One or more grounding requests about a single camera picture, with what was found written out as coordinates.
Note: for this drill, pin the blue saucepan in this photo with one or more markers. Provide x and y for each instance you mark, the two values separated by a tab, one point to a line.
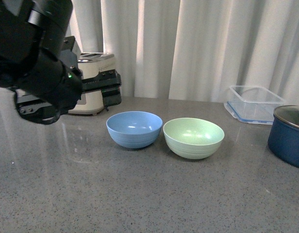
283	141

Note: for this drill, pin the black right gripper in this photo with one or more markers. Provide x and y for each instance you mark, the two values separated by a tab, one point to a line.
53	87

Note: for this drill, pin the green plastic bowl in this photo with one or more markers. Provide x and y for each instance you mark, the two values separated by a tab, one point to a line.
193	138

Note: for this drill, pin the clear plastic food container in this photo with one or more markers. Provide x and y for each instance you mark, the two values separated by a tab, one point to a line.
252	104

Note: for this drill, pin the cream two-slot toaster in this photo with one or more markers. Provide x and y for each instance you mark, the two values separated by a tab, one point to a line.
91	64

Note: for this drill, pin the white pleated curtain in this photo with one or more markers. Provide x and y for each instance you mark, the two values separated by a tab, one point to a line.
194	49

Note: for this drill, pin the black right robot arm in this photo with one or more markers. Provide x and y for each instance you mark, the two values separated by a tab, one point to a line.
37	57

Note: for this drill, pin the blue plastic bowl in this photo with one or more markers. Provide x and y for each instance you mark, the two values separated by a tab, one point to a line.
134	129

